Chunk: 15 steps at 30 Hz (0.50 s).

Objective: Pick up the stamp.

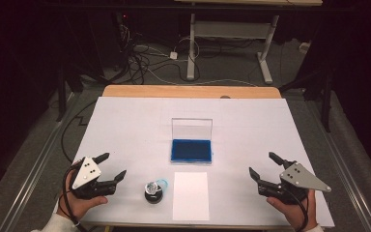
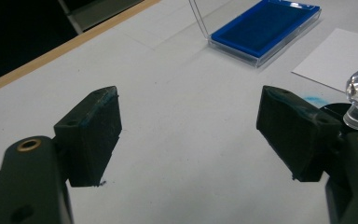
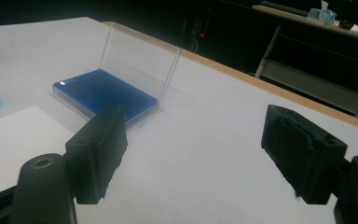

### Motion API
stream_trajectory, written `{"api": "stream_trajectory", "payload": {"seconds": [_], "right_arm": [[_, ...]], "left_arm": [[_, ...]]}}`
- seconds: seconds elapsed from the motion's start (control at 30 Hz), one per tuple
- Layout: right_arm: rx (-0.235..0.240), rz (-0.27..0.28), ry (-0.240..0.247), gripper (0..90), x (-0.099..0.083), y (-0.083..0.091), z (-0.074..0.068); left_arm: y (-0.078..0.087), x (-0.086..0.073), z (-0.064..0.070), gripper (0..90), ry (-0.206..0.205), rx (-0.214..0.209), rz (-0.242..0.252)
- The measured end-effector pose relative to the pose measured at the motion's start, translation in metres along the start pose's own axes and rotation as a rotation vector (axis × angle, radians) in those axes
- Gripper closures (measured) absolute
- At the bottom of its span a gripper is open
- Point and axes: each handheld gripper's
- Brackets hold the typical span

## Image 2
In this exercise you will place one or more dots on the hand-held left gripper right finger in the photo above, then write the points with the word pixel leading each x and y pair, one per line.
pixel 296 137

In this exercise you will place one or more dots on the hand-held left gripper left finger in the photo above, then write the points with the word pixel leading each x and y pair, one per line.
pixel 88 137

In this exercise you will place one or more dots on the blue ink pad clear case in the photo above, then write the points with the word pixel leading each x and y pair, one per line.
pixel 261 31

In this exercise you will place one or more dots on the white paper sheet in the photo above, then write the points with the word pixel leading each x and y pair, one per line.
pixel 338 59

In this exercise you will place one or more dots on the white desk frame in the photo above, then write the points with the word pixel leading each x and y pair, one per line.
pixel 71 17

